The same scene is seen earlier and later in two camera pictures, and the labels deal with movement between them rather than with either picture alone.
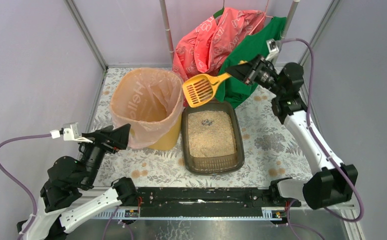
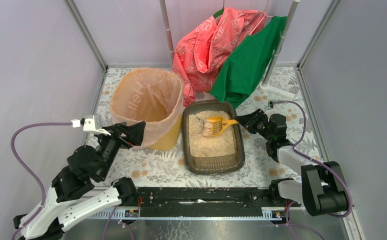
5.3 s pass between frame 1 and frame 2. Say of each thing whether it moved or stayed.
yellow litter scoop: moved
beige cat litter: stayed
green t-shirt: stayed
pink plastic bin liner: stayed
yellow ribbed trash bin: stayed
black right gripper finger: moved
